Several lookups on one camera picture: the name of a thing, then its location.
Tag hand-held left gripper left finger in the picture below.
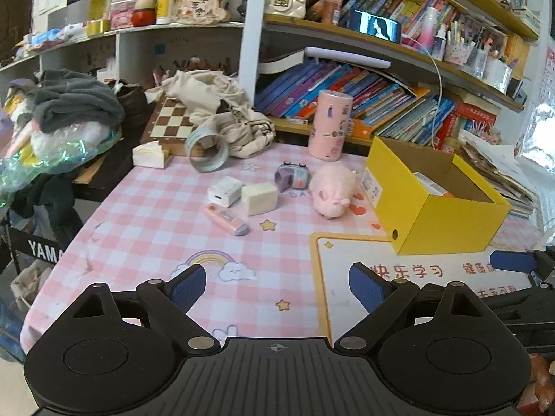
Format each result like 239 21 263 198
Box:
71 263 222 354

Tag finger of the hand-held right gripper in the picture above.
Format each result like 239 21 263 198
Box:
491 245 555 276
480 283 555 313

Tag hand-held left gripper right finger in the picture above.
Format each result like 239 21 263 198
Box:
334 262 492 354

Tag yellow cardboard box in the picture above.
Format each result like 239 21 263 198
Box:
365 136 512 255

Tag white charger plug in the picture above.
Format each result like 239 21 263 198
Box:
207 176 244 208

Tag pink plush pig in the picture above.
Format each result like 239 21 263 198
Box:
309 164 360 219

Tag cream rectangular block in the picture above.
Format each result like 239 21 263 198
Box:
241 183 278 216

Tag clear packing tape roll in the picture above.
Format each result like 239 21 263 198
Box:
185 128 229 173

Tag purple toy camera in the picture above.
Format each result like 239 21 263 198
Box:
274 161 312 191

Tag white desk pad red print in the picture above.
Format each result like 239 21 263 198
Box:
309 232 543 343

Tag pink checked table mat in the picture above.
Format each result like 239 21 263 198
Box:
19 139 547 356

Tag stack of loose papers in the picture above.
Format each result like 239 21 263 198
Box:
460 130 538 217

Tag small white orange carton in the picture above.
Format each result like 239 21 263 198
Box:
412 172 456 198

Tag black digital piano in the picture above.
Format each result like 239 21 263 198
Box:
6 139 146 267

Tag small white paper box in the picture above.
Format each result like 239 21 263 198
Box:
132 141 172 169

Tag brown cardboard sheet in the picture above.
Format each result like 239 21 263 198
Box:
71 151 109 183

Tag wooden chessboard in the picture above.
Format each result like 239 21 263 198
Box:
139 95 209 157

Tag pink printed cylinder canister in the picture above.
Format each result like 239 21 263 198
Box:
308 89 354 159

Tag dark cloth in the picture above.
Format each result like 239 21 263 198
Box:
13 173 87 235

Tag iridescent plastic bag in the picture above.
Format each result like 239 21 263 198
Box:
0 121 124 191

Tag dark brown leather bag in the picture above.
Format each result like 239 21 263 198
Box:
115 80 150 126

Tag beige cloth bag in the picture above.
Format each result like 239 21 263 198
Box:
162 69 276 159

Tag row of colourful books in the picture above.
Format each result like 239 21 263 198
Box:
254 58 499 148

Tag grey folded clothing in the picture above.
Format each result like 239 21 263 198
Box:
32 68 126 133

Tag pink pen cup with pens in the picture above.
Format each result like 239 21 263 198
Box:
444 21 473 66

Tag row of small figurines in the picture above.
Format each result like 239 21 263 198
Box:
173 58 230 74

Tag white plastic bar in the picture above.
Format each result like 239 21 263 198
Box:
304 47 391 69

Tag thick white paperback book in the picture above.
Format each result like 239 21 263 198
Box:
258 50 306 74

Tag white pink spray bottle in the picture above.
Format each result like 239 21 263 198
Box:
418 6 441 50

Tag smartphone with lit screen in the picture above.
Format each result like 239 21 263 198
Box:
349 9 403 44

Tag white shelf unit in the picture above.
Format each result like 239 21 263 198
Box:
0 0 270 109

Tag wooden bookshelf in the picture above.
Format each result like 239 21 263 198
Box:
256 0 543 148

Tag red wooden doll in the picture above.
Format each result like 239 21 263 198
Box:
132 0 157 27

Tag pink tissue box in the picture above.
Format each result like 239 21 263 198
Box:
109 2 136 30

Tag blue white packets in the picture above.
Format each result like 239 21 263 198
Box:
32 28 66 46

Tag white quilted purse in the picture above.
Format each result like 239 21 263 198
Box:
265 0 308 20

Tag dark wooden door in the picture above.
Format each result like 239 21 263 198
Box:
0 0 40 61

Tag white cable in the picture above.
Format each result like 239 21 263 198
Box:
401 37 444 148

